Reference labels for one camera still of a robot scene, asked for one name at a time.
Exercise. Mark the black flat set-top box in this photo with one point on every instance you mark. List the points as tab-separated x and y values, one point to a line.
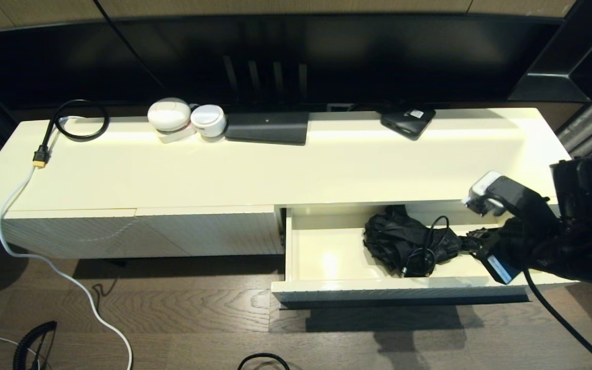
267	127

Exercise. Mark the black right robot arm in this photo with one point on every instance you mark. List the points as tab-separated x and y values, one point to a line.
589	246

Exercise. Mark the small white round device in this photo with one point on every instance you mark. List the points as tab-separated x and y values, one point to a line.
208	118

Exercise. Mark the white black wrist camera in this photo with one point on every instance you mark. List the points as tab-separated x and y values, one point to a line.
483	185

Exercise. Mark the white TV cabinet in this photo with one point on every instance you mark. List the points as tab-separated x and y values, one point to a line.
172	174

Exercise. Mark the white fluted drawer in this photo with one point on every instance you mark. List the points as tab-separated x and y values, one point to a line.
327	252

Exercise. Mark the large white round device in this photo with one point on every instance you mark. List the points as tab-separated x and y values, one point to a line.
168	115

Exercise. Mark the small black box white label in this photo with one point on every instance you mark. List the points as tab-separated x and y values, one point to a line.
406	123

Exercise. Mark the black television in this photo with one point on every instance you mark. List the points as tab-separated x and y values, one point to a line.
327	51

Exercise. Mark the black wall shelf unit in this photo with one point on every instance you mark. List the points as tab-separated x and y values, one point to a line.
558	82

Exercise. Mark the black umbrella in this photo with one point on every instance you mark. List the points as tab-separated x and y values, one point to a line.
388	236

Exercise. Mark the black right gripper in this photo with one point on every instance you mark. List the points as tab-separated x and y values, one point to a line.
522	241

